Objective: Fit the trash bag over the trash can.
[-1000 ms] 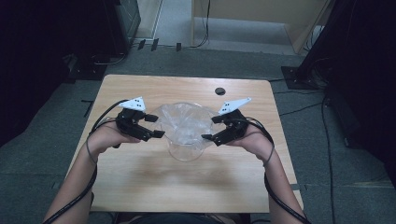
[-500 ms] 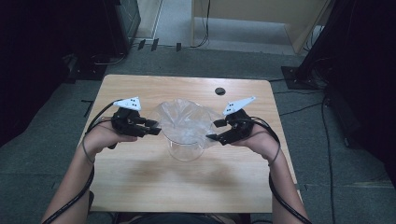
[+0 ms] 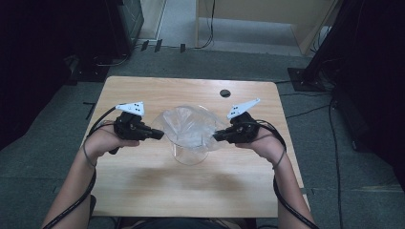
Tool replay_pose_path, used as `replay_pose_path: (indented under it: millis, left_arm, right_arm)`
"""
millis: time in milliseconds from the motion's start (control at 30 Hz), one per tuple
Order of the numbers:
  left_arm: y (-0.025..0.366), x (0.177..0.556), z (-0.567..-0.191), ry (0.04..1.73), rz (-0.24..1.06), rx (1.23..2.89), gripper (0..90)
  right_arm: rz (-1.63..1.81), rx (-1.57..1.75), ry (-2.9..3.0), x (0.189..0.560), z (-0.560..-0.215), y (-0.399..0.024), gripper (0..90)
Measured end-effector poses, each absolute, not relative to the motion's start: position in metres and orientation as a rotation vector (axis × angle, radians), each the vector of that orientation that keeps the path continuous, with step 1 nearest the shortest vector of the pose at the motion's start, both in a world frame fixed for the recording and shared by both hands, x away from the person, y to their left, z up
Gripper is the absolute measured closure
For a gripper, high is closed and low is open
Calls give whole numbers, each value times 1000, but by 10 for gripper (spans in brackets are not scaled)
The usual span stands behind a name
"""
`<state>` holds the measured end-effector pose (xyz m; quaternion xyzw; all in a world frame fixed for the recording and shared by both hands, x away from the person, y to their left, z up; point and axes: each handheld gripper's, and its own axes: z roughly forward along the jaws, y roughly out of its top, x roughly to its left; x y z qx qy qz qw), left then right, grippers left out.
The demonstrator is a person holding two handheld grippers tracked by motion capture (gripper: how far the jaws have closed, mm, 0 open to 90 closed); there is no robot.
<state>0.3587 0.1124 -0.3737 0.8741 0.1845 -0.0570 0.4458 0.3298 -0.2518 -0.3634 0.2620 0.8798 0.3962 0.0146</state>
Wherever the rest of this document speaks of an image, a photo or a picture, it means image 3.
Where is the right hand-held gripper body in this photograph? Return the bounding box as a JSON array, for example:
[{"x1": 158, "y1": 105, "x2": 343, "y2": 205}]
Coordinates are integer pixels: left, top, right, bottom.
[{"x1": 226, "y1": 98, "x2": 261, "y2": 144}]

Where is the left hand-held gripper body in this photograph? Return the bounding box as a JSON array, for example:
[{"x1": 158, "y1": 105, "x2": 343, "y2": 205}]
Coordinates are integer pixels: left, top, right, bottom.
[{"x1": 108, "y1": 101, "x2": 151, "y2": 156}]

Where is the clear plastic bag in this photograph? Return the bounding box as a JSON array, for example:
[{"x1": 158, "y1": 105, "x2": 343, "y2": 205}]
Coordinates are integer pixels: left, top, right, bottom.
[{"x1": 152, "y1": 104, "x2": 228, "y2": 153}]

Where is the clear round container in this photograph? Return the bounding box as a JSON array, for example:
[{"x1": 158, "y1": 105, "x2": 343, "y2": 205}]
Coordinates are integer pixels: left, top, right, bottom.
[{"x1": 163, "y1": 104, "x2": 218, "y2": 166}]

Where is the person's right hand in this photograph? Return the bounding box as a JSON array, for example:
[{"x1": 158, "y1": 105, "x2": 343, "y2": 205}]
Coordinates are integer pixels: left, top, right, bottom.
[{"x1": 235, "y1": 127, "x2": 287, "y2": 166}]

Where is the person's left hand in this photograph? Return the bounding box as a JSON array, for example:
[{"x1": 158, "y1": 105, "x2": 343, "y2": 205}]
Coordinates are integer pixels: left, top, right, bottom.
[{"x1": 83, "y1": 124, "x2": 140, "y2": 166}]

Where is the person's dark clothing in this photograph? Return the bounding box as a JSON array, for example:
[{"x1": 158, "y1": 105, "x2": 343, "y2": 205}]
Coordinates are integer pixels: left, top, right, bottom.
[{"x1": 120, "y1": 217, "x2": 256, "y2": 229}]

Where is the black cabinet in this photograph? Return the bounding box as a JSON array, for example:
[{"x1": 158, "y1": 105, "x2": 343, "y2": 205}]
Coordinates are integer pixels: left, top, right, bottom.
[{"x1": 104, "y1": 0, "x2": 145, "y2": 58}]

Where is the beige wooden furniture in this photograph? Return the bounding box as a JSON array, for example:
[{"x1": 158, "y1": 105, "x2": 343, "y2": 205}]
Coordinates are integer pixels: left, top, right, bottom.
[{"x1": 194, "y1": 0, "x2": 338, "y2": 56}]

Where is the black curtain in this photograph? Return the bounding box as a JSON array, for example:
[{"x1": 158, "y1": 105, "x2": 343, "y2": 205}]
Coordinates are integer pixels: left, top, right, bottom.
[{"x1": 304, "y1": 0, "x2": 405, "y2": 192}]

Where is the black stand base plate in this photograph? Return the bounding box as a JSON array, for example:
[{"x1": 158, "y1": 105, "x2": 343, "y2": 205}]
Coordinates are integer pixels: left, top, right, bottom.
[
  {"x1": 65, "y1": 55, "x2": 111, "y2": 85},
  {"x1": 287, "y1": 67, "x2": 329, "y2": 93}
]

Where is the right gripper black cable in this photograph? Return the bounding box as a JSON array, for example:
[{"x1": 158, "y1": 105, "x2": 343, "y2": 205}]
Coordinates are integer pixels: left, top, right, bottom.
[{"x1": 252, "y1": 118, "x2": 320, "y2": 229}]

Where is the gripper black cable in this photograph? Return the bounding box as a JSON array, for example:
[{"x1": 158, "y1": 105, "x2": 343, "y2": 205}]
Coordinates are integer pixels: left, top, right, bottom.
[
  {"x1": 252, "y1": 118, "x2": 320, "y2": 229},
  {"x1": 42, "y1": 106, "x2": 118, "y2": 229}
]

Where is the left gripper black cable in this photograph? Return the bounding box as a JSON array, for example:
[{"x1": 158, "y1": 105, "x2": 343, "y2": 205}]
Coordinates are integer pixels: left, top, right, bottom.
[{"x1": 42, "y1": 106, "x2": 118, "y2": 229}]

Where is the black floor cable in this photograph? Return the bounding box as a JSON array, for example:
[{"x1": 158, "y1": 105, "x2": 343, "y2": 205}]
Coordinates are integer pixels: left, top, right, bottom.
[{"x1": 328, "y1": 96, "x2": 344, "y2": 229}]

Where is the thin black hanging cable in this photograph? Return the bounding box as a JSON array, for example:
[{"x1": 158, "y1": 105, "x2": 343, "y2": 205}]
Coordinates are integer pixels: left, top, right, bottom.
[{"x1": 194, "y1": 0, "x2": 217, "y2": 51}]

